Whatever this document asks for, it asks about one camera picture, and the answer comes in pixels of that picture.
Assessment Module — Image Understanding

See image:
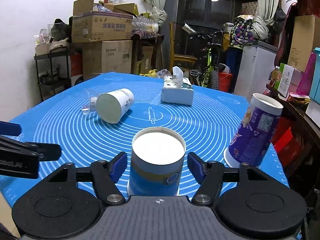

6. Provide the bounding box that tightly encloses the open top cardboard box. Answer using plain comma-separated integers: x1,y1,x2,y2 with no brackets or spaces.
72,0,136,43

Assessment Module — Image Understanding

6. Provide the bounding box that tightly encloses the lower stacked cardboard box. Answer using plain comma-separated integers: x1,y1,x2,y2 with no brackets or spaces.
82,40,132,80

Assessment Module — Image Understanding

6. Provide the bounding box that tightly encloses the red plastic bucket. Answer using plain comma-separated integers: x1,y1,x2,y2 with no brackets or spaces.
219,72,233,93

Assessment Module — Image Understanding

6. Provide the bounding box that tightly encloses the blue and yellow paper cup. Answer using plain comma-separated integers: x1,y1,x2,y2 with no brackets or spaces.
127,127,186,196

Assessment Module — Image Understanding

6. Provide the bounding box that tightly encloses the black metal shelf rack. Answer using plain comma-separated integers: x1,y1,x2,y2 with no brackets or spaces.
34,44,84,101

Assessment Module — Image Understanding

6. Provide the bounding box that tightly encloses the white paper cup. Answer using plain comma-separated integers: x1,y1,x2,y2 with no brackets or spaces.
95,88,135,124

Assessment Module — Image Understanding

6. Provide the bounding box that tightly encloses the wooden chair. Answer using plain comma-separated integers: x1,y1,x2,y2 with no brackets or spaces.
169,22,197,72

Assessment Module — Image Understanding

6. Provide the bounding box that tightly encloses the green and white carton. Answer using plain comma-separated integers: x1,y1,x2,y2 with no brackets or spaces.
273,63,294,98

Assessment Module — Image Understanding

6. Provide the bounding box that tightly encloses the dark wooden side table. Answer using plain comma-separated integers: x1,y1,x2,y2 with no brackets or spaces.
131,30,164,75

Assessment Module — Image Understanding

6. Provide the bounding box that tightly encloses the clear plastic cup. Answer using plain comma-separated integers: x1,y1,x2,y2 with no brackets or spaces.
81,89,99,115

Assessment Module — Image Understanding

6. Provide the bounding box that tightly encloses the green and black bicycle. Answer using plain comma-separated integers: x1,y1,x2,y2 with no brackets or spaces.
174,23,231,90

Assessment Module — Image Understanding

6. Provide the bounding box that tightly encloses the purple paper cup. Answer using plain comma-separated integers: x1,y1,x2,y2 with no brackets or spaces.
223,93,283,167

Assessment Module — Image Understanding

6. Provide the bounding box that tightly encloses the teal plastic storage bin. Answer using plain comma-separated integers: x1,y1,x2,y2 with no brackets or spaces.
309,47,320,104

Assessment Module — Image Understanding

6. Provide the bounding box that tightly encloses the colourful patterned bag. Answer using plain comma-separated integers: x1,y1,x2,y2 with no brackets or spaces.
230,15,254,48

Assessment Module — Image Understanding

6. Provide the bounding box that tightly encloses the blue silicone baking mat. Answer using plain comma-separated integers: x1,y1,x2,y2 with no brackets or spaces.
0,71,290,208

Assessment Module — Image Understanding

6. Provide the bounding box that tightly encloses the white tissue box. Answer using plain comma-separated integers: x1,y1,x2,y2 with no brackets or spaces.
161,66,194,106

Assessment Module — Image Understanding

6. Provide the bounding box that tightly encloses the tall brown cardboard box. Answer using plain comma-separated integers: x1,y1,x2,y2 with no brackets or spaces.
287,15,319,72

